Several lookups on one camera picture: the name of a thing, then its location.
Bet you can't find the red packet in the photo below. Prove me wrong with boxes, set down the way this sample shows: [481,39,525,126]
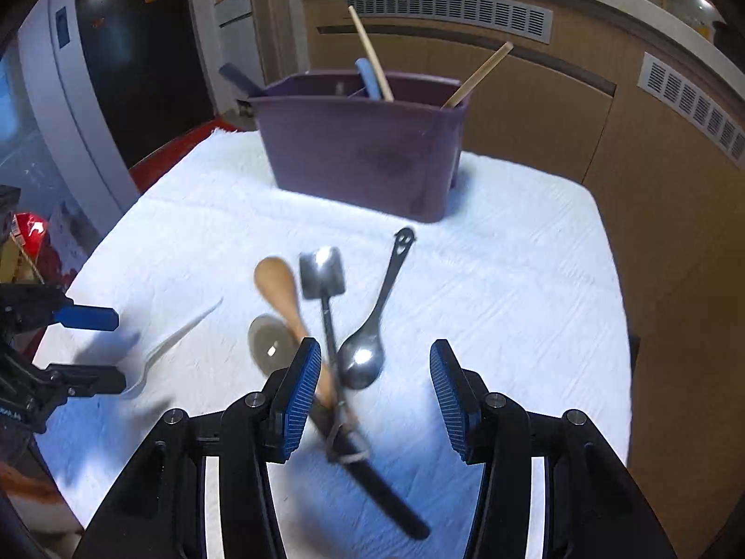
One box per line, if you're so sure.
[12,212,50,245]

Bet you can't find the black glossy appliance door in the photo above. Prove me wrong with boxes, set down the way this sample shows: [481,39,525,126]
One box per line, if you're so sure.
[75,0,213,170]

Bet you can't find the brown kitchen cabinet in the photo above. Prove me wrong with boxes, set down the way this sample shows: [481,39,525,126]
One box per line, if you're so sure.
[291,0,745,537]

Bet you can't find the open shelf unit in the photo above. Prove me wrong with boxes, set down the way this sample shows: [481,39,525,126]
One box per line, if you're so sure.
[210,0,260,129]

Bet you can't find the white towel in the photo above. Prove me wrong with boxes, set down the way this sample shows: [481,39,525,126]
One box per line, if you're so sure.
[32,127,635,559]

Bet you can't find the purple utensil caddy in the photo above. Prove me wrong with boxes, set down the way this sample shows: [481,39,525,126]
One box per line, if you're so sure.
[247,68,471,223]

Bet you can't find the white plastic spoon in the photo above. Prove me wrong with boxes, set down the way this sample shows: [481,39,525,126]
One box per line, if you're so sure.
[122,297,225,400]

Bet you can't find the clear container yellow trim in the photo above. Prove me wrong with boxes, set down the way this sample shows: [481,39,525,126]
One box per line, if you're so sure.
[664,0,719,36]

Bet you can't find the smiley handle steel spoon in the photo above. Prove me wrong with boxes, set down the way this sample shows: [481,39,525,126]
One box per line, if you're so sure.
[336,227,417,391]

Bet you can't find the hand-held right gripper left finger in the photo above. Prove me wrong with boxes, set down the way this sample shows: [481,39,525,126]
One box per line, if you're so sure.
[73,338,324,559]

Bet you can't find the wooden handle utensil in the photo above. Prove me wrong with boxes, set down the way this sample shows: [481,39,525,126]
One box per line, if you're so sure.
[440,42,514,110]
[347,6,395,102]

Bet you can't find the brown wooden spoon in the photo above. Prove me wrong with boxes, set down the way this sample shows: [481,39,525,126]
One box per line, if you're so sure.
[253,256,341,411]

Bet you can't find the grey refrigerator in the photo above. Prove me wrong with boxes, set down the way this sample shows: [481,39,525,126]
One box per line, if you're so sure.
[17,0,141,199]

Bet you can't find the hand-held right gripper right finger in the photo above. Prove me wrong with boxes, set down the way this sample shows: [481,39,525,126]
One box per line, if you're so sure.
[429,339,679,559]

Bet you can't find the short white vent grille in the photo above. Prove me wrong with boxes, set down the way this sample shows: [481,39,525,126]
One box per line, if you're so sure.
[637,52,745,164]

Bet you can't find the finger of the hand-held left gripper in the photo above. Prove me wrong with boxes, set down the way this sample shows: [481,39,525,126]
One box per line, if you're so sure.
[0,284,121,334]
[32,362,128,400]

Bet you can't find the shovel shaped steel spoon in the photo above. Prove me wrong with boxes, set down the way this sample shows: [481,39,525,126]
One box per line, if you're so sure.
[298,246,372,467]

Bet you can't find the long white vent grille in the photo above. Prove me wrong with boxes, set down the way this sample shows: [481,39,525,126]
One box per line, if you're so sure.
[346,0,554,44]

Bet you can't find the dark handle utensil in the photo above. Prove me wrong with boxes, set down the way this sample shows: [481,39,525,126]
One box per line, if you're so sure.
[218,64,269,99]

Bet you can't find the blue grey spoon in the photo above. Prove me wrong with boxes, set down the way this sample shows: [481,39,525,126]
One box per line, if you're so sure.
[355,58,385,100]

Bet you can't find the red floor mat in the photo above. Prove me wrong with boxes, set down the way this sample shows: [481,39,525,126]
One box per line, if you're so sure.
[131,125,216,193]

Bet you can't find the black handle steel spoon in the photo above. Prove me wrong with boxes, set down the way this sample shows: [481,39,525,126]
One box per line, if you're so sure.
[247,314,432,541]

